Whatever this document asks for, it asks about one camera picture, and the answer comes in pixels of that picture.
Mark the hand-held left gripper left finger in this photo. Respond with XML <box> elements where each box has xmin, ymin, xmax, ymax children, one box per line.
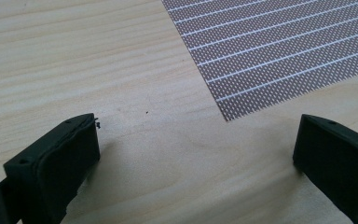
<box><xmin>3</xmin><ymin>113</ymin><xmax>102</xmax><ymax>224</ymax></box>

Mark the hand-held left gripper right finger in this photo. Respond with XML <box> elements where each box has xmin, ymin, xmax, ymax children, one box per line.
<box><xmin>292</xmin><ymin>113</ymin><xmax>358</xmax><ymax>224</ymax></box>

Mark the brown woven striped placemat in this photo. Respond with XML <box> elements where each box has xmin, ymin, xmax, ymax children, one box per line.
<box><xmin>160</xmin><ymin>0</ymin><xmax>358</xmax><ymax>122</ymax></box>

